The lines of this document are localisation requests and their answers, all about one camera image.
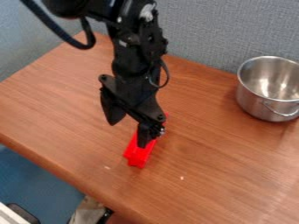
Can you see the metal pot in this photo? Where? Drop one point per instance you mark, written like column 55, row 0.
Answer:
column 269, row 88

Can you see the white object at corner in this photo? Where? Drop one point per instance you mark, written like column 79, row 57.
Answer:
column 10, row 217

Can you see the red plastic block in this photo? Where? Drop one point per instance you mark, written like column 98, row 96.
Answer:
column 138, row 155

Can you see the crumpled beige cloth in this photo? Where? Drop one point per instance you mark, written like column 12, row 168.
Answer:
column 88, row 212

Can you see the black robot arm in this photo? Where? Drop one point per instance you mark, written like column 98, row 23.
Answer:
column 133, row 29

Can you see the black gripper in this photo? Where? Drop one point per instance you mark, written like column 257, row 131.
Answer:
column 129, row 95

